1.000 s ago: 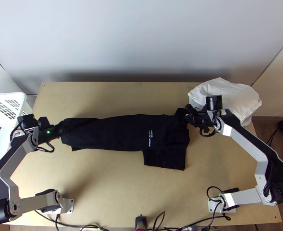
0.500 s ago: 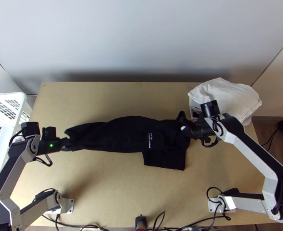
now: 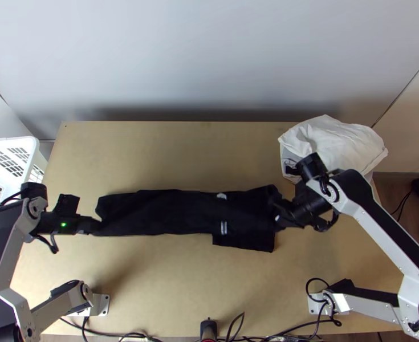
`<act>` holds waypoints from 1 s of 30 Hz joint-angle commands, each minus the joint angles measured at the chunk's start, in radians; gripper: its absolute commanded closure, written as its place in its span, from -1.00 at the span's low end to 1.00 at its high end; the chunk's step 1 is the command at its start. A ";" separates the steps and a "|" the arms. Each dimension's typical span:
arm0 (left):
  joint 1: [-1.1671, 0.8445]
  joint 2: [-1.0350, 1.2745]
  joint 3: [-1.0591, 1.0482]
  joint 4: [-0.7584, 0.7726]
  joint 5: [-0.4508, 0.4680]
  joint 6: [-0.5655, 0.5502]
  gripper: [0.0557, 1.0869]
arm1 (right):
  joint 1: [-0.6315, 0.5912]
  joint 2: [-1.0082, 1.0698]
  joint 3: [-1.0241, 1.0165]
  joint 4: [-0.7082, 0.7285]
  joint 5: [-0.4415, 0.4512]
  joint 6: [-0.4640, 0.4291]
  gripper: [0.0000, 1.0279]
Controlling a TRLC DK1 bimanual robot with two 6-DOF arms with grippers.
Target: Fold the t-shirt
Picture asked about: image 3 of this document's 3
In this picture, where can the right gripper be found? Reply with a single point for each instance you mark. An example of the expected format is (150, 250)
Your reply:
(289, 213)

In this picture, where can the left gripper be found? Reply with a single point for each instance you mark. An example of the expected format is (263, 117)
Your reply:
(85, 225)

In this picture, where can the black t-shirt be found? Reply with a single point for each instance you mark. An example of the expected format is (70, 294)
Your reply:
(180, 213)

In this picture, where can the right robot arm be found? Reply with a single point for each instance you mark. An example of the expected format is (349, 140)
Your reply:
(373, 213)

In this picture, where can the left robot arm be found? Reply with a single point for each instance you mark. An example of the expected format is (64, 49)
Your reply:
(8, 249)

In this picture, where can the white garment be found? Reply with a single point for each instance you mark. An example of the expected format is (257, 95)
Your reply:
(337, 142)

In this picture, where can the white laundry basket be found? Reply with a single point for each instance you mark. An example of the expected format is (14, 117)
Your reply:
(6, 167)

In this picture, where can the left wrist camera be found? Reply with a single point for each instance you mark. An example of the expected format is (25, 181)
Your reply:
(68, 204)

